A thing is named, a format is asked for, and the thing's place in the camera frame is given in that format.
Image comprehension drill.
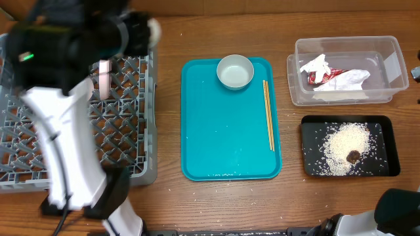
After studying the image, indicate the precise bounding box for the large white plate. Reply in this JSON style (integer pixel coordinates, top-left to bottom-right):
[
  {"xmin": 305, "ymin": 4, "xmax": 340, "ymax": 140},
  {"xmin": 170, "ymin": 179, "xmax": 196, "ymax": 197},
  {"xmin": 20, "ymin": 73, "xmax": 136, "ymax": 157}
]
[{"xmin": 98, "ymin": 60, "xmax": 112, "ymax": 100}]

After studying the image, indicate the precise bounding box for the small white tissue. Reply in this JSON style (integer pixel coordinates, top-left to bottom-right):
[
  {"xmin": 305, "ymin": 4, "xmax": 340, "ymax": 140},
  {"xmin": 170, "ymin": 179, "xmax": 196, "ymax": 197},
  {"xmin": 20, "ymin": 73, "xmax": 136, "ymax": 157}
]
[{"xmin": 300, "ymin": 54, "xmax": 331, "ymax": 76}]

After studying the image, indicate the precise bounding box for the pile of white rice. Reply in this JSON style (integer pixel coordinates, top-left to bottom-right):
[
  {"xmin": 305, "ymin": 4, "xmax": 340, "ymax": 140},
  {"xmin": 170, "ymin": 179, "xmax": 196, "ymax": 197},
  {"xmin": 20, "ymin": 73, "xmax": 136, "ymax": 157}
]
[{"xmin": 303, "ymin": 121, "xmax": 388, "ymax": 176}]

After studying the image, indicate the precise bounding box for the brown food scrap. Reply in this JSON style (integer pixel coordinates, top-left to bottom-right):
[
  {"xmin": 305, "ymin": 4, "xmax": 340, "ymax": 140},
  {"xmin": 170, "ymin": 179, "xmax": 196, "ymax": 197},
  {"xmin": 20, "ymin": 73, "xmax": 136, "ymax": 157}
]
[{"xmin": 346, "ymin": 150, "xmax": 361, "ymax": 165}]

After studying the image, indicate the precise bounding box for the white paper cup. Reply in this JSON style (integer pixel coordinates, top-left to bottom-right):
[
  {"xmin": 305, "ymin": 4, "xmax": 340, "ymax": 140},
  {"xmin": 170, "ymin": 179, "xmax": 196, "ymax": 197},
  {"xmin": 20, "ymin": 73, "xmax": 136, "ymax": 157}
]
[{"xmin": 148, "ymin": 18, "xmax": 162, "ymax": 48}]

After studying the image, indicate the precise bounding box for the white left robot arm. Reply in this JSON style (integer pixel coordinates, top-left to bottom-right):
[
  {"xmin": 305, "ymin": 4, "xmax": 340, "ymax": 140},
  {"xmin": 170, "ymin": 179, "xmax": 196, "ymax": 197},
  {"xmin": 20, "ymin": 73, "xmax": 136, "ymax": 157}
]
[{"xmin": 5, "ymin": 1, "xmax": 161, "ymax": 235}]

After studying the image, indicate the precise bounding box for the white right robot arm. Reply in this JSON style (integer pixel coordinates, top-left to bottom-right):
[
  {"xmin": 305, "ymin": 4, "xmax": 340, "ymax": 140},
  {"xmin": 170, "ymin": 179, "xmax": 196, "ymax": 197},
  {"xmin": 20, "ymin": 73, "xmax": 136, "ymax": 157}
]
[{"xmin": 307, "ymin": 189, "xmax": 419, "ymax": 236}]

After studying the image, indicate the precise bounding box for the black food waste tray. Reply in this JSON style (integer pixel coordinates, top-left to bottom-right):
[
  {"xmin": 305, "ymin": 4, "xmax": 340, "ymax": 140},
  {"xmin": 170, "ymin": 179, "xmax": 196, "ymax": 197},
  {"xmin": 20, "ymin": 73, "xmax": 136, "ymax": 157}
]
[{"xmin": 301, "ymin": 115, "xmax": 400, "ymax": 176}]

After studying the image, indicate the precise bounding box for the grey dish rack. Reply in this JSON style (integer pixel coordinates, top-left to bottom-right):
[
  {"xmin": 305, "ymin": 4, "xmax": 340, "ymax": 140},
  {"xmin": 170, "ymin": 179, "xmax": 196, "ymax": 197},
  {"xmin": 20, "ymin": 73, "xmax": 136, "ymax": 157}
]
[{"xmin": 1, "ymin": 50, "xmax": 158, "ymax": 193}]

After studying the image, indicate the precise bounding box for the grey saucer bowl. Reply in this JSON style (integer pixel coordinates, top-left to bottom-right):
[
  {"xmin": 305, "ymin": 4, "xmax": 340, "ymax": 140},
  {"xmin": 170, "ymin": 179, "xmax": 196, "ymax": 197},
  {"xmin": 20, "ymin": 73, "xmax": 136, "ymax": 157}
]
[{"xmin": 217, "ymin": 54, "xmax": 255, "ymax": 90}]

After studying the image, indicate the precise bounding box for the teal plastic tray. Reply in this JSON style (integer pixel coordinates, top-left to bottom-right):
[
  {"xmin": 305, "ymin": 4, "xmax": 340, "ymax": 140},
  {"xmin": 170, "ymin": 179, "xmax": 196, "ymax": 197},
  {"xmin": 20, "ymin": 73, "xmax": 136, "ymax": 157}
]
[{"xmin": 180, "ymin": 57, "xmax": 282, "ymax": 181}]

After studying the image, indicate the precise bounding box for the wooden chopstick left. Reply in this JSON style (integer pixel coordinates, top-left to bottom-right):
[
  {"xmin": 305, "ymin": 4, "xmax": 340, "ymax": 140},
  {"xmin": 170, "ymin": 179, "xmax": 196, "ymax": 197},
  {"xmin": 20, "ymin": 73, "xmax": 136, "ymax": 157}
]
[{"xmin": 262, "ymin": 80, "xmax": 273, "ymax": 151}]

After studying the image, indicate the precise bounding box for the wooden chopstick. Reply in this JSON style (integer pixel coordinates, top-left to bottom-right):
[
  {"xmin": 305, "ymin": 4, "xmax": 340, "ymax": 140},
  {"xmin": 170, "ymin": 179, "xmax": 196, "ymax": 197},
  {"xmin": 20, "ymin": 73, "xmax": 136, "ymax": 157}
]
[
  {"xmin": 262, "ymin": 80, "xmax": 273, "ymax": 151},
  {"xmin": 264, "ymin": 81, "xmax": 275, "ymax": 151}
]

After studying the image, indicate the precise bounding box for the wooden chopstick right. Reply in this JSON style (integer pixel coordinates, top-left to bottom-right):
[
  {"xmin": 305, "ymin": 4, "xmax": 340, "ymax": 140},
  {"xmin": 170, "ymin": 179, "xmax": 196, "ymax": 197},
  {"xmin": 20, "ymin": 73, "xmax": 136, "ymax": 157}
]
[{"xmin": 264, "ymin": 81, "xmax": 275, "ymax": 151}]

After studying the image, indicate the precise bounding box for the clear plastic bin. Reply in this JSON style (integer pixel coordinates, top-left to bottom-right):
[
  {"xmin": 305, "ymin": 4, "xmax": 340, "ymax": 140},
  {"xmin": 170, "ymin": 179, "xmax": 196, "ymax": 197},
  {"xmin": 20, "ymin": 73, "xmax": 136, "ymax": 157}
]
[{"xmin": 287, "ymin": 36, "xmax": 409, "ymax": 106}]

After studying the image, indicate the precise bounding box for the red snack wrapper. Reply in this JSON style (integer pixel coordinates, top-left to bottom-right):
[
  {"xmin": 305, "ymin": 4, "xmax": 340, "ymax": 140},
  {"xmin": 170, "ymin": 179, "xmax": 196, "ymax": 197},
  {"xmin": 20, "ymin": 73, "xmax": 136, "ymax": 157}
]
[{"xmin": 308, "ymin": 68, "xmax": 347, "ymax": 85}]

